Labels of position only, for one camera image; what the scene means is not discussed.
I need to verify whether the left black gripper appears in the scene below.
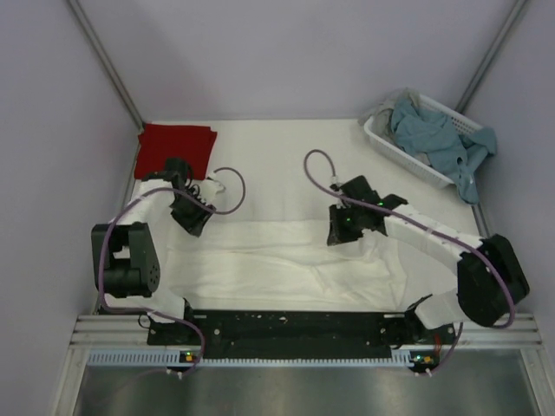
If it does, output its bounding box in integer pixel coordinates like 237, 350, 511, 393
169, 188, 216, 237

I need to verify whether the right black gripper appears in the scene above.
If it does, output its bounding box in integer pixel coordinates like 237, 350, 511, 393
328, 203, 365, 246

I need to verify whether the white floral print t-shirt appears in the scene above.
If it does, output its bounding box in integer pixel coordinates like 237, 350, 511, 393
161, 220, 408, 311

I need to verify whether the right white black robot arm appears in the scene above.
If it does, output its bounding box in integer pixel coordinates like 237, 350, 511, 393
328, 175, 530, 343

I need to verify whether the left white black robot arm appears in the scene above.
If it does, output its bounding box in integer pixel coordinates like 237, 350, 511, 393
91, 158, 225, 344

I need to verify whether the folded red t-shirt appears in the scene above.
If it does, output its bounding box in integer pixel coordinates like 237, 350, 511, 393
134, 124, 218, 180

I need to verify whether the white plastic laundry basket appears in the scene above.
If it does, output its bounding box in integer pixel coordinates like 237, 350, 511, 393
359, 93, 481, 189

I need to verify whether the grey crumpled t-shirt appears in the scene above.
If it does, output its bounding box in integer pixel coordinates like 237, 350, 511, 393
357, 88, 420, 133

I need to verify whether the light blue t-shirt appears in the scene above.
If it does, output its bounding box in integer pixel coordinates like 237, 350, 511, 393
389, 98, 497, 205

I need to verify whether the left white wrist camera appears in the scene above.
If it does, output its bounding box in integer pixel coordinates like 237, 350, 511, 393
199, 172, 225, 205

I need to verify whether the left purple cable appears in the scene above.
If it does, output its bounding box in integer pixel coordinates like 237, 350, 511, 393
97, 166, 247, 376

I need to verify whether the purple cable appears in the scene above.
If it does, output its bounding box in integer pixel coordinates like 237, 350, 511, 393
303, 149, 517, 374
97, 166, 247, 376

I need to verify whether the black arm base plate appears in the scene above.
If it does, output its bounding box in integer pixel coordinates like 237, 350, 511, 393
147, 309, 455, 359

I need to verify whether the slotted grey cable duct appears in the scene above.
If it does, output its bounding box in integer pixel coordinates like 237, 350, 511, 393
87, 349, 435, 368

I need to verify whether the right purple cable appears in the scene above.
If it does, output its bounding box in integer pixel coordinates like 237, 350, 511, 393
303, 149, 517, 374

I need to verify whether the right aluminium frame post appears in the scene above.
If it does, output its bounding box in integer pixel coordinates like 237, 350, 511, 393
454, 0, 532, 114

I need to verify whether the aluminium frame post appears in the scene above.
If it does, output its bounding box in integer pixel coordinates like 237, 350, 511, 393
454, 0, 532, 114
65, 0, 144, 130

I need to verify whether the left aluminium frame post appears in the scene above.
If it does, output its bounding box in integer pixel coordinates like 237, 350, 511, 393
65, 0, 144, 130

